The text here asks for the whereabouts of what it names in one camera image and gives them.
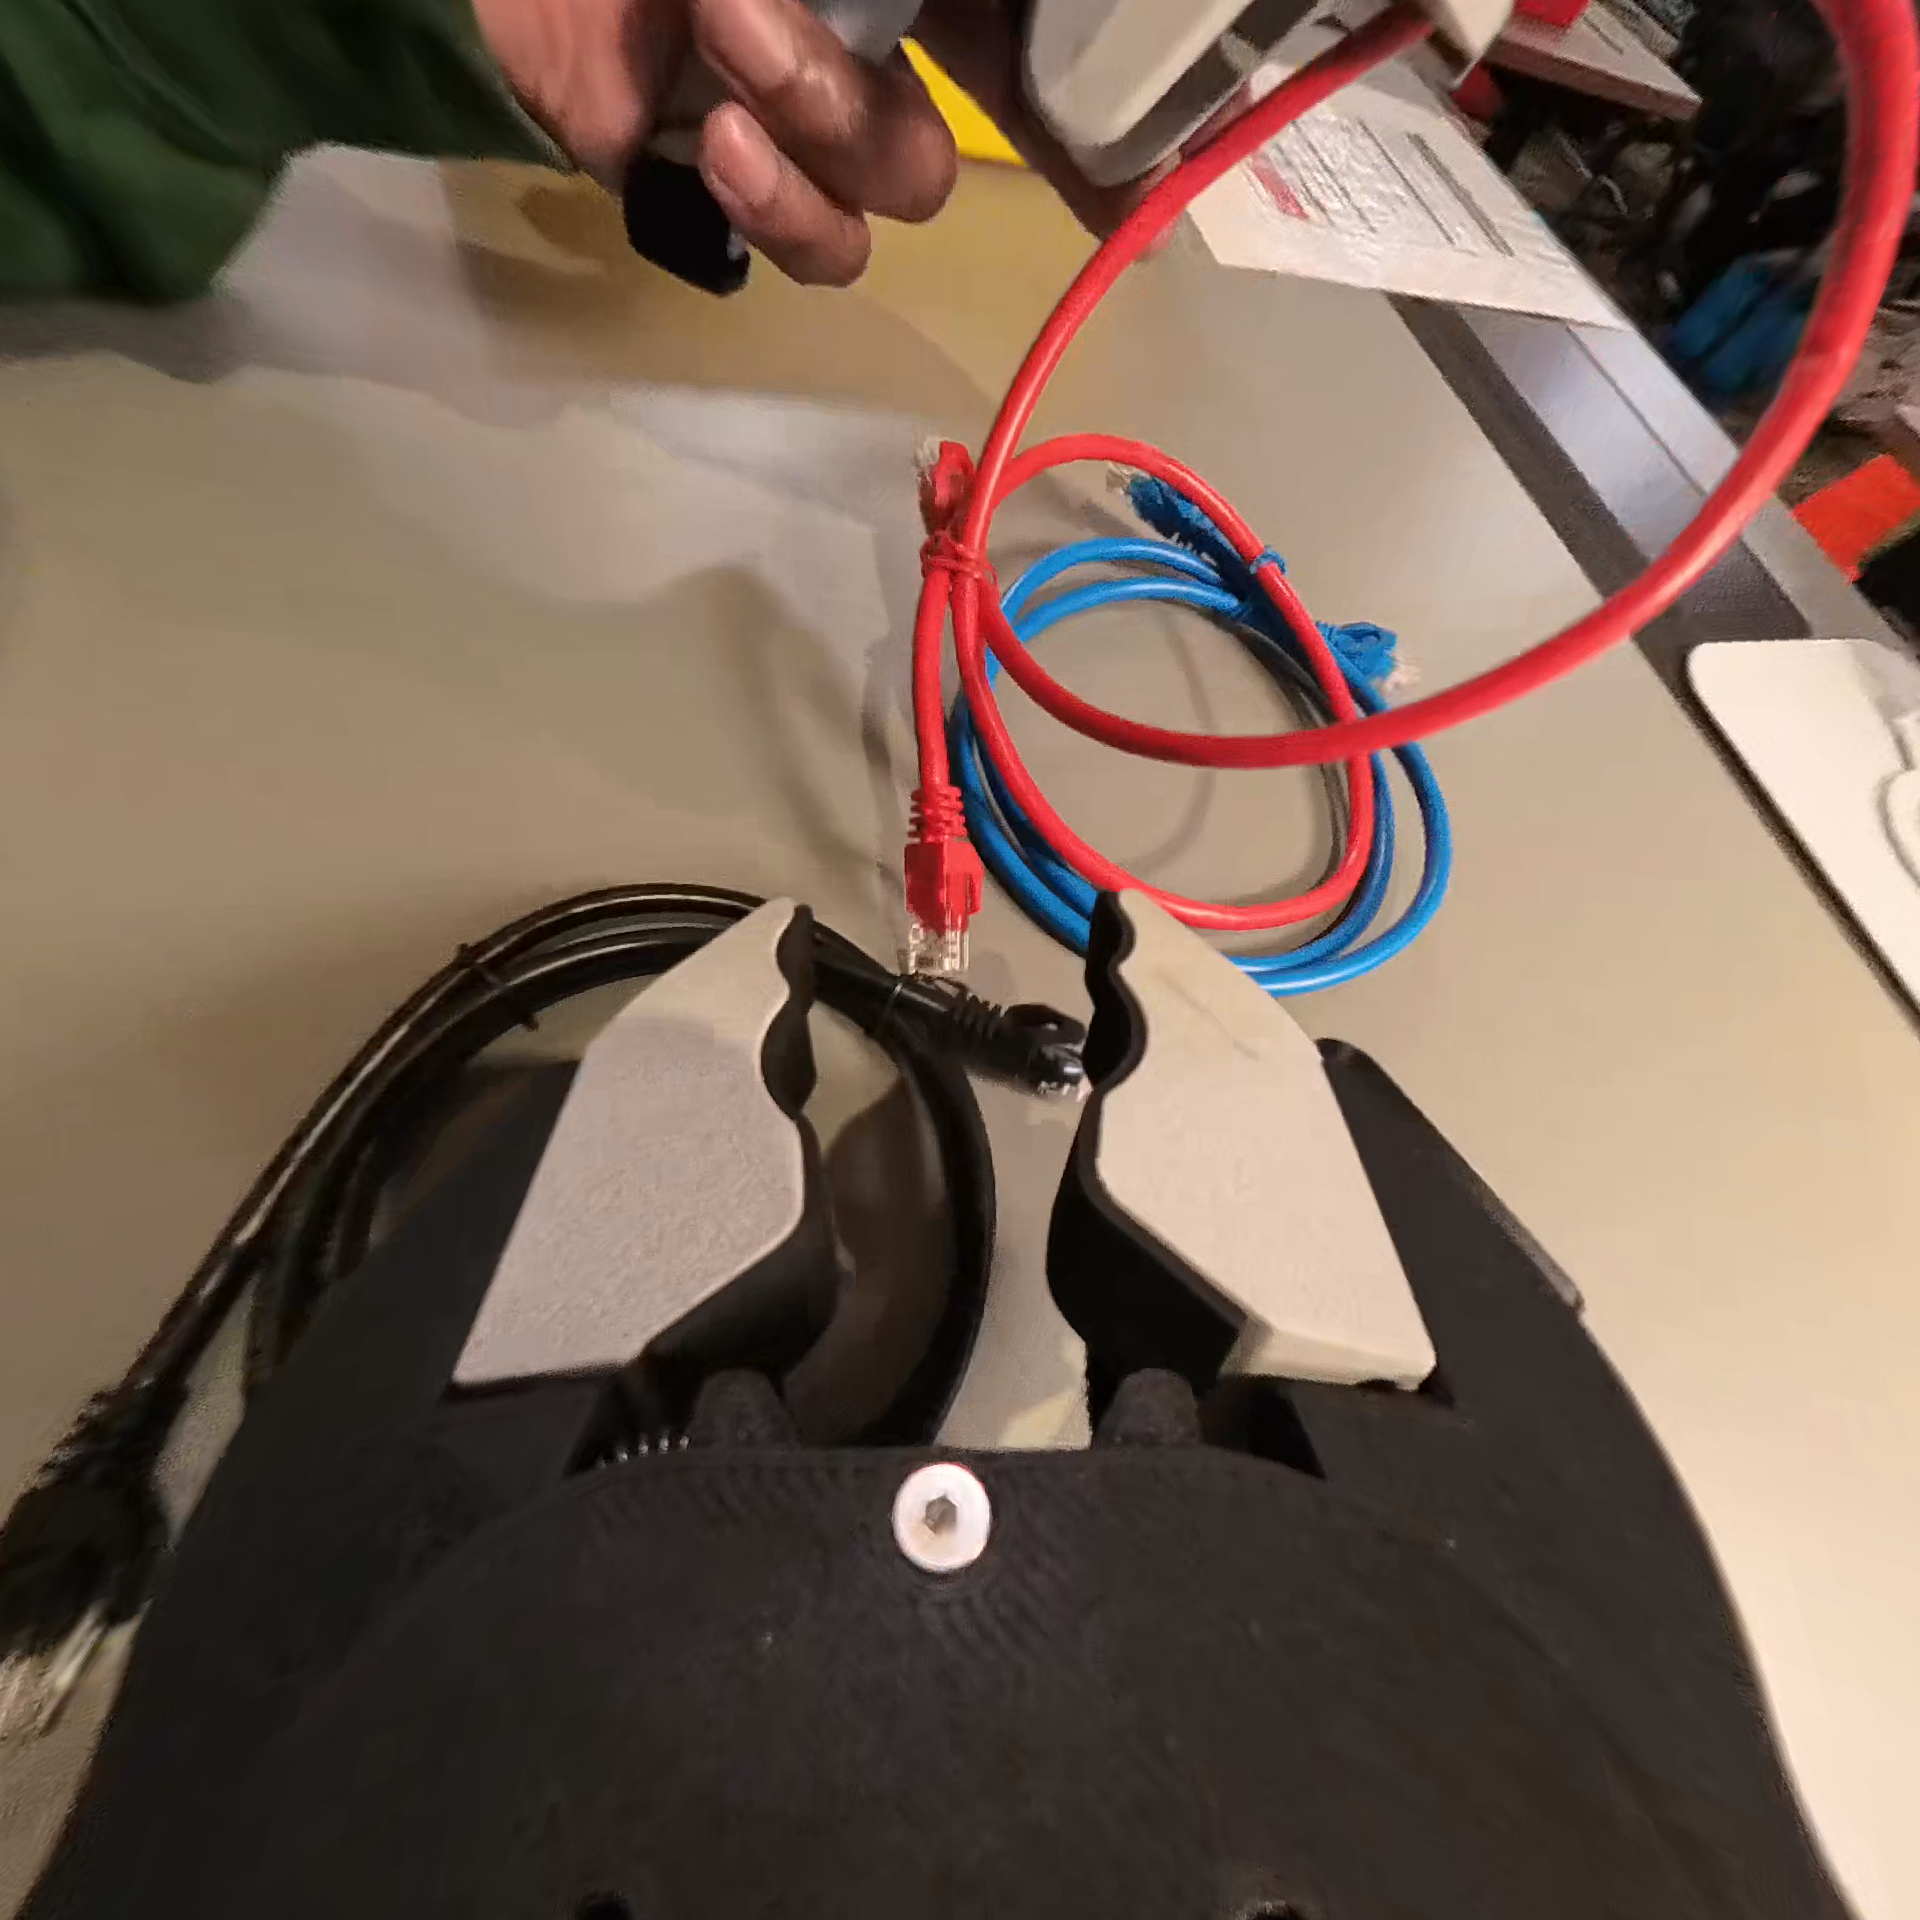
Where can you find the red flat floor piece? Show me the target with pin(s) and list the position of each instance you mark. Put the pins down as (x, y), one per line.
(1861, 516)

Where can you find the yellow plastic bin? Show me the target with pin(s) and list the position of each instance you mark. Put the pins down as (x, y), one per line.
(964, 116)

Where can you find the person's left forearm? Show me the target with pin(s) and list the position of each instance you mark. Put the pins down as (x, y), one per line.
(148, 140)

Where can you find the person's left hand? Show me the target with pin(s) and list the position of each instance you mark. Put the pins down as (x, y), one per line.
(789, 140)

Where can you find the background wooden desk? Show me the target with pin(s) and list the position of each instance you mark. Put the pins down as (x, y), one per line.
(1607, 66)

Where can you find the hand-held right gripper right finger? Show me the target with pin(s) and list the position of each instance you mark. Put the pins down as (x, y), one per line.
(1261, 1179)

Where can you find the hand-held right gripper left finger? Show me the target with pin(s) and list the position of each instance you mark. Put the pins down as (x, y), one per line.
(655, 1179)

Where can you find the blue bag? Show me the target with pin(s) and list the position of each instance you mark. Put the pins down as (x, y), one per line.
(1740, 323)

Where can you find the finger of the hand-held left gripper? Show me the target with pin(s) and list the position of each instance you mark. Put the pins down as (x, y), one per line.
(1139, 74)
(1472, 21)

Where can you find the printed paper sheet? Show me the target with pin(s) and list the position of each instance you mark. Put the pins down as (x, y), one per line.
(1400, 211)

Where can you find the white monitor stand base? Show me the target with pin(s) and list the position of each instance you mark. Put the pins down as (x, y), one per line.
(1803, 754)

